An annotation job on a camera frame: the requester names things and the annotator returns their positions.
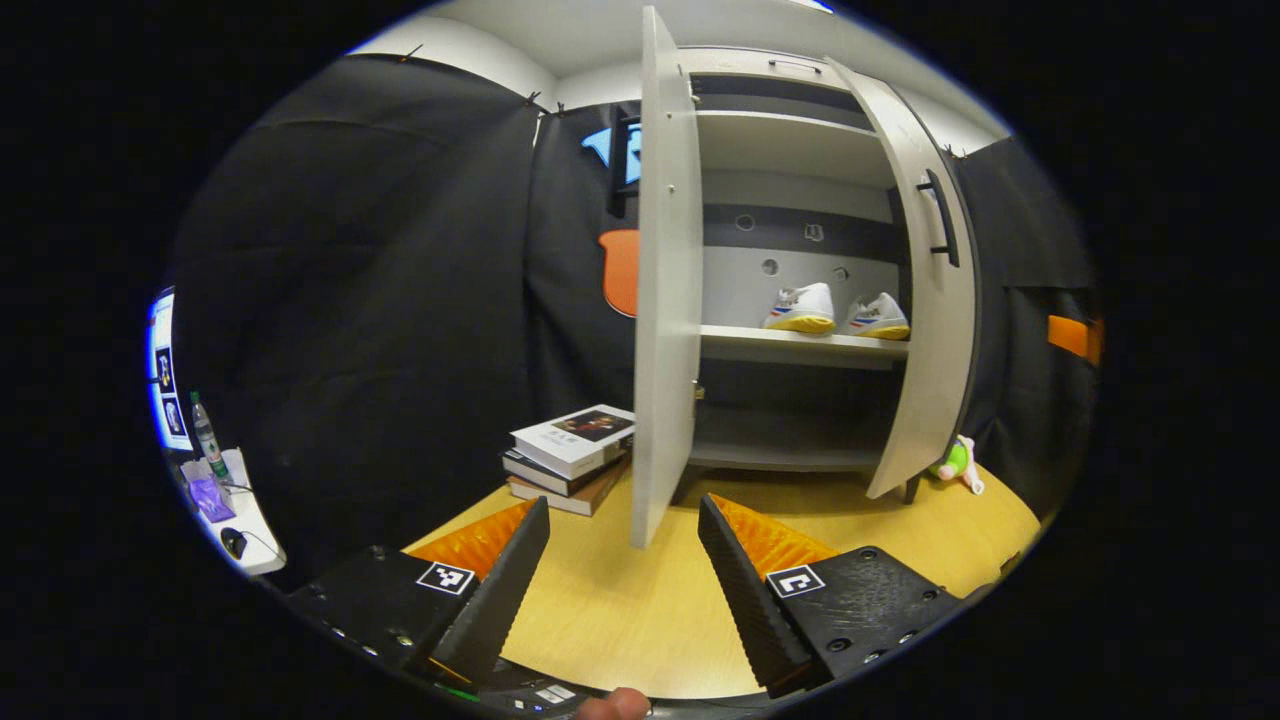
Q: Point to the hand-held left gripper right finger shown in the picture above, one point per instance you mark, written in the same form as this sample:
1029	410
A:
750	610

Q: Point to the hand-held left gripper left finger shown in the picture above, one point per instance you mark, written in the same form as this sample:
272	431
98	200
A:
495	600

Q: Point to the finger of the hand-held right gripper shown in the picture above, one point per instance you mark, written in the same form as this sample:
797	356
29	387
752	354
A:
1072	338

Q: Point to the white shoe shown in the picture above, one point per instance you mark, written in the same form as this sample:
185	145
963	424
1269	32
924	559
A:
880	315
805	305

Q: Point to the grey white shoe cabinet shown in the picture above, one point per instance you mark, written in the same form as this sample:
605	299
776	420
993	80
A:
790	200

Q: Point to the brown cover book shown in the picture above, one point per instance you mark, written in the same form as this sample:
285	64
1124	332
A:
560	497

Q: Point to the dark cover book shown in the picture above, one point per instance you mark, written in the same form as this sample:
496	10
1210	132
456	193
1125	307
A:
545	477

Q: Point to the green pink plush toy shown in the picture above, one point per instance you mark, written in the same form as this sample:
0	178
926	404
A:
955	462

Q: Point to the white cover book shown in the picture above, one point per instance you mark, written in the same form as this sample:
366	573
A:
565	440

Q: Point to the black computer mouse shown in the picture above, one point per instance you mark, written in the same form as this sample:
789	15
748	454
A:
234	543

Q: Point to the purple plastic bag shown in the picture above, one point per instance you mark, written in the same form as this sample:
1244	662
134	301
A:
212	497

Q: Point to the green plastic bottle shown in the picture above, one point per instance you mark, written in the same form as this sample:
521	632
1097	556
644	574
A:
207	435

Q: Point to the computer monitor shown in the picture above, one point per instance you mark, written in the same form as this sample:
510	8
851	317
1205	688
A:
165	370

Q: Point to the ceiling light panel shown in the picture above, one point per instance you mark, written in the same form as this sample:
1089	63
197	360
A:
816	5

